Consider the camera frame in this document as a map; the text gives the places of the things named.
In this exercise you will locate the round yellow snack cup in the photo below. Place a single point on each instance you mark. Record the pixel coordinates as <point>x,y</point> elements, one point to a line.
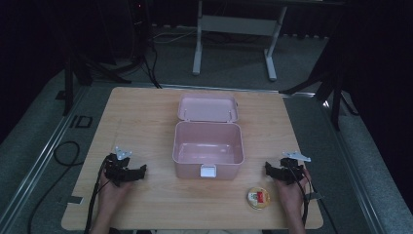
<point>258,198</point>

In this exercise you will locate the black computer tower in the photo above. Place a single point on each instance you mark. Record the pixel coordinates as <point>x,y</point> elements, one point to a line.
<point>139,26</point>

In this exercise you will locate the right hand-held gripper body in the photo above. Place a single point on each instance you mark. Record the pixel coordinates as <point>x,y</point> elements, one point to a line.
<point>291,170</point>

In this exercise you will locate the grey tape piece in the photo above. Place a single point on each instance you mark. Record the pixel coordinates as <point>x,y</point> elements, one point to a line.
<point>74,200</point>
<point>315,196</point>

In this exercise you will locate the pink storage box with lid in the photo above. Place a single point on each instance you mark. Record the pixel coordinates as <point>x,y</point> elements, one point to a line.
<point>207,139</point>

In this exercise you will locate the metal floor rail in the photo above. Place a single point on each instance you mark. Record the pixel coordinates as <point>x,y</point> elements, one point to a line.
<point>354,172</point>
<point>42,152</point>

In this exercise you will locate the person's right hand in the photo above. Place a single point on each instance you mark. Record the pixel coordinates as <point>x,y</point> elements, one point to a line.
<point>293,193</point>

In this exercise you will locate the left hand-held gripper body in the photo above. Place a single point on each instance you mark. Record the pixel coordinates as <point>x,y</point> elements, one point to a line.
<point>117,169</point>

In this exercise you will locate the person's left hand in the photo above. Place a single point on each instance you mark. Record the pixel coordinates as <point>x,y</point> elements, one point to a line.
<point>113,193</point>

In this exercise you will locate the black tripod stand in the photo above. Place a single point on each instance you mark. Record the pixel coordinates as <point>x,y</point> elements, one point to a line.
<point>81,71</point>
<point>331,84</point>

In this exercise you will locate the white desk frame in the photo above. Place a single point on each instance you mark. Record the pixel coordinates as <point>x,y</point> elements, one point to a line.
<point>238,29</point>

